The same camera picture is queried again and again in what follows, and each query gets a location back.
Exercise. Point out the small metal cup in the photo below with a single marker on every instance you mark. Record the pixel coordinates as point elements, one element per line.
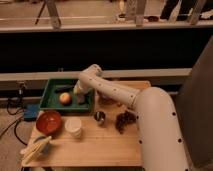
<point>100,117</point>

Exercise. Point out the blue power box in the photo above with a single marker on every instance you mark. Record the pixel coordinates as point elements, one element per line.
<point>31,112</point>

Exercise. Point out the purple bowl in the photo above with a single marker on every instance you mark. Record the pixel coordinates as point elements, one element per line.
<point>105,100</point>

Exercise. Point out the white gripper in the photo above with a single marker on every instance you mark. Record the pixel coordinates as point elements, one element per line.
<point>80,90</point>

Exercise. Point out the white paper cup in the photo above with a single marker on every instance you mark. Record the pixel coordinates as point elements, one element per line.
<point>74,127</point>

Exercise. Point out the grey chair back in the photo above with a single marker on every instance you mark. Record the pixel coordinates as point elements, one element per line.
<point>194,104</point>

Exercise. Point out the dark grape bunch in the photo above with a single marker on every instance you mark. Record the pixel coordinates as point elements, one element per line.
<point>123,119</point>

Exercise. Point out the red wooden bowl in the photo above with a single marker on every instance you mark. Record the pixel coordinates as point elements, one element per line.
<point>49,122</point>

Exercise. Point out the orange round fruit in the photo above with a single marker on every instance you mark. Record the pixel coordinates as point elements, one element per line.
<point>65,98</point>

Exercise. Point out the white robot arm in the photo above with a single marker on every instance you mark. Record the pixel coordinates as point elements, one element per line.
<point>160,137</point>

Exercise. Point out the green plastic tray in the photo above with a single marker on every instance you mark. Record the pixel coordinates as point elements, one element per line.
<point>50,97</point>

